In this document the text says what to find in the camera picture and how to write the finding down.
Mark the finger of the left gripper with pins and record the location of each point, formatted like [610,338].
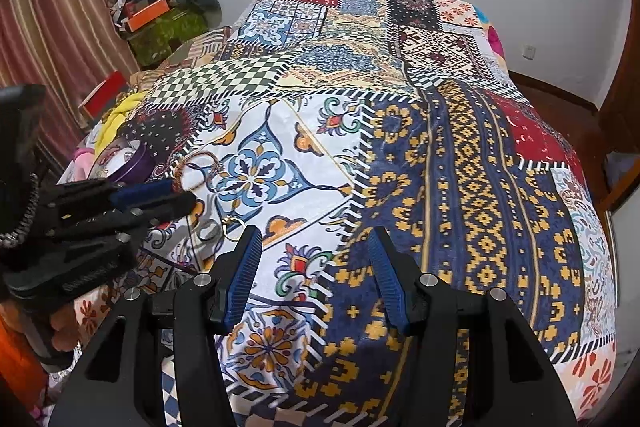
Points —
[162,210]
[103,195]

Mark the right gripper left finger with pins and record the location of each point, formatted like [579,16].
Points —
[233,276]

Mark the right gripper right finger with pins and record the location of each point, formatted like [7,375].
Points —
[396,275]

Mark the person's left hand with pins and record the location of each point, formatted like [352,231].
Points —
[63,322]

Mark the purple heart-shaped tin box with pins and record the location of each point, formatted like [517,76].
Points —
[123,161]

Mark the yellow fleece blanket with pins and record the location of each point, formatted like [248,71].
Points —
[115,118]

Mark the red and white box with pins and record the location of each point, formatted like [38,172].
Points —
[103,96]

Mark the green patterned storage box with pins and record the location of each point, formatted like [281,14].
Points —
[158,39]

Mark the striped maroon curtain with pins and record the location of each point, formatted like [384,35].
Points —
[68,46]

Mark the patchwork patterned bedspread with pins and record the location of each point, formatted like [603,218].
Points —
[323,119]

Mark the orange shoe box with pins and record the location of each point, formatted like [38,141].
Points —
[147,14]

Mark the brown wooden wardrobe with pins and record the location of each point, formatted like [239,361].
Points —
[619,114]

